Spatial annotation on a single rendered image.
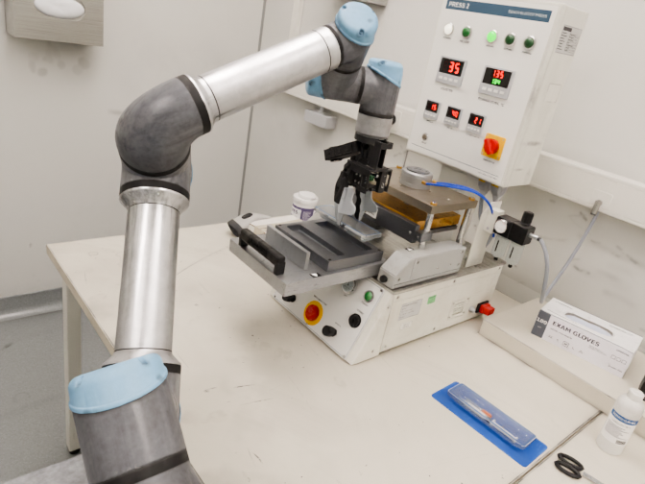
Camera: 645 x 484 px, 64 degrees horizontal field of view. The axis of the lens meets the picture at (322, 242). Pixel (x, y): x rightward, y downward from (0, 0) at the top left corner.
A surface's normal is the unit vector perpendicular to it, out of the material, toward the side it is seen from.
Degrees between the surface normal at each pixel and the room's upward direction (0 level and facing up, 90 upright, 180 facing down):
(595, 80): 90
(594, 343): 87
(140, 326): 46
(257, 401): 0
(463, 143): 90
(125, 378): 40
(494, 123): 90
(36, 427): 0
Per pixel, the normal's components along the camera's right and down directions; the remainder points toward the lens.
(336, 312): -0.62, -0.27
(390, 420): 0.18, -0.90
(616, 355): -0.63, 0.18
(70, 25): 0.62, 0.41
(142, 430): 0.48, -0.39
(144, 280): 0.18, -0.32
